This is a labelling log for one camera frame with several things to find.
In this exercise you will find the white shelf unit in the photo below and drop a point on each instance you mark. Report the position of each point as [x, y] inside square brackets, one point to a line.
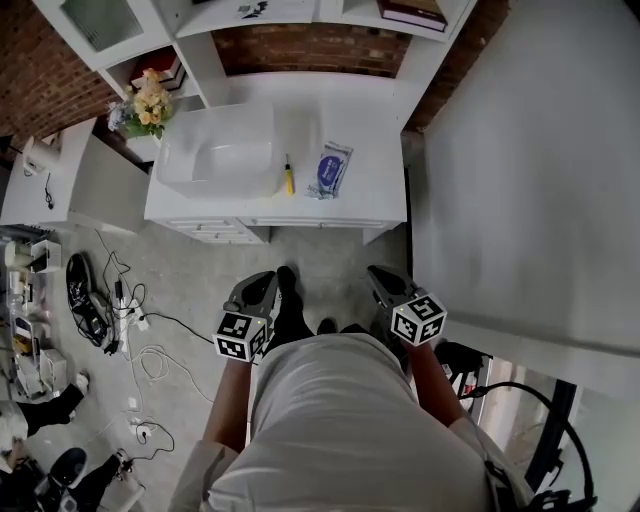
[200, 55]

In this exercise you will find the white side table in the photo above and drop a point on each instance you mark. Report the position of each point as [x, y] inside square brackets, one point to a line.
[100, 175]

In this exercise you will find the person's left forearm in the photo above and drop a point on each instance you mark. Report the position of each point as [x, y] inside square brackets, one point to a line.
[227, 400]

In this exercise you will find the maroon hardcover book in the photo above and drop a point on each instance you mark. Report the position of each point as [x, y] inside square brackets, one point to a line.
[411, 12]

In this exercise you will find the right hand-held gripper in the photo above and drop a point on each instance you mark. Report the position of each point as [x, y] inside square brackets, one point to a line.
[417, 320]

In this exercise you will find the white power strip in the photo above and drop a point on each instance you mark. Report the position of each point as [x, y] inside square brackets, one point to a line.
[131, 317]

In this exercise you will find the stack of red white books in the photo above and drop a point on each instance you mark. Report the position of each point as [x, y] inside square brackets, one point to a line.
[161, 67]

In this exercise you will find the person's right forearm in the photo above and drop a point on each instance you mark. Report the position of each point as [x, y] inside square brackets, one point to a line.
[435, 385]

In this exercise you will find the white desk appliance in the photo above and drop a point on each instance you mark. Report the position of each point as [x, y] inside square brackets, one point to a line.
[42, 152]

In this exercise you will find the white plastic box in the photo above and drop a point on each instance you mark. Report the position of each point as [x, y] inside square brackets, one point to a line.
[235, 167]

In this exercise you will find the cluttered storage rack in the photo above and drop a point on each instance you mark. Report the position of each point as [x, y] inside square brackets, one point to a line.
[27, 320]

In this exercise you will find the white desk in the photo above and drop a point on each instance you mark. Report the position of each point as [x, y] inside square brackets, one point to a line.
[360, 120]

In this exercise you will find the black shoe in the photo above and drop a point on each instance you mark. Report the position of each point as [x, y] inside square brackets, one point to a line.
[80, 285]

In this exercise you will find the yellow flower bouquet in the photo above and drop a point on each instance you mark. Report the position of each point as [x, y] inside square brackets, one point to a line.
[147, 102]

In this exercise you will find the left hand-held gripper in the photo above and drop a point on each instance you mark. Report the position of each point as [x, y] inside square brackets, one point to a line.
[239, 300]

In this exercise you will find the person's white shirt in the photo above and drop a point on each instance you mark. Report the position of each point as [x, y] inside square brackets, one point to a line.
[340, 425]

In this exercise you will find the blue label wipes packet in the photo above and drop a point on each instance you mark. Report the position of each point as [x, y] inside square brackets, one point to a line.
[330, 170]

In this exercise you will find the person's black trouser legs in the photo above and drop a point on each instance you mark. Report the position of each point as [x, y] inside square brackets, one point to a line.
[290, 310]

